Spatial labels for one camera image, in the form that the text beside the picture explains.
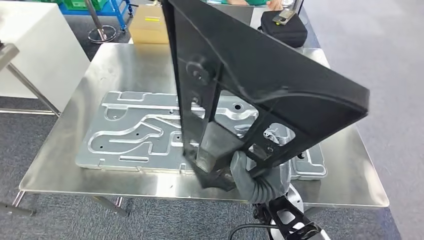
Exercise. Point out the machined aluminium plate with grooves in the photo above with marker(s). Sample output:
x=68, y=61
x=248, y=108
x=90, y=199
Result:
x=132, y=109

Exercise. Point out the blue wheeled cart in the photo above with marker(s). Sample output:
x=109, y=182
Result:
x=116, y=10

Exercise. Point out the person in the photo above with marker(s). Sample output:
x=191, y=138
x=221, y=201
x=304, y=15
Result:
x=251, y=2

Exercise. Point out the white cabinet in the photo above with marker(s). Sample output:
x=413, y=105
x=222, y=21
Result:
x=43, y=49

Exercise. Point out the stainless steel table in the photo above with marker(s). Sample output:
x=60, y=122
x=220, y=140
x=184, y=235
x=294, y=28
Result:
x=132, y=66
x=8, y=53

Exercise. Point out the black soft case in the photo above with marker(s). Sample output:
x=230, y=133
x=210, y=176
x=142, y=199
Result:
x=285, y=33

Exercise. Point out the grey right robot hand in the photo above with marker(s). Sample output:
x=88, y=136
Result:
x=240, y=175

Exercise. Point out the person's hand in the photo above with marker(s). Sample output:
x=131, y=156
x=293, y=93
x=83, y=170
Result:
x=275, y=4

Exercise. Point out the chrome stanchion with round base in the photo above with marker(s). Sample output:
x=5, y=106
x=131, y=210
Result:
x=99, y=33

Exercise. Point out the black plastic licence plate bracket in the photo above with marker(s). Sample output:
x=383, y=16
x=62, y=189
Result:
x=265, y=66

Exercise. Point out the cardboard box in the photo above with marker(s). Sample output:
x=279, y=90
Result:
x=149, y=30

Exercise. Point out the grey handheld device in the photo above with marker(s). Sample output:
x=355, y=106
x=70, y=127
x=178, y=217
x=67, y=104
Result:
x=284, y=16

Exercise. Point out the green plastic crate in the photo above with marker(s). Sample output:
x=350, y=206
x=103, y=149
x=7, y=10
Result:
x=79, y=4

